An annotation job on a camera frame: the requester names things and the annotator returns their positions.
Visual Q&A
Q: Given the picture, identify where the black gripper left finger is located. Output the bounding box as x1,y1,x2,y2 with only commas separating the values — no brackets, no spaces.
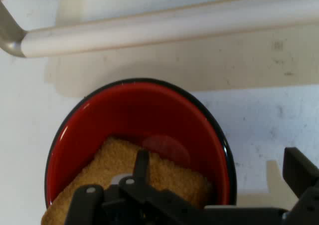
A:
63,149,205,225

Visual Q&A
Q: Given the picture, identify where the brown toast bread slice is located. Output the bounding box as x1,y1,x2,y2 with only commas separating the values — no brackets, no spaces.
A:
41,136,213,225

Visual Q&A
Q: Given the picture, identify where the oven door with white handle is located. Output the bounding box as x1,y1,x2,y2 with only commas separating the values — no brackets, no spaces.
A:
0,0,319,59

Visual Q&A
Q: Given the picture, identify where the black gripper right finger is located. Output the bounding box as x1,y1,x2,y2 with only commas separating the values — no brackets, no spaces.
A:
282,147,319,225

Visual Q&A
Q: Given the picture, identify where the red bowl with black rim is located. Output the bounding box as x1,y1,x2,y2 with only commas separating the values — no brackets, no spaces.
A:
44,78,237,211

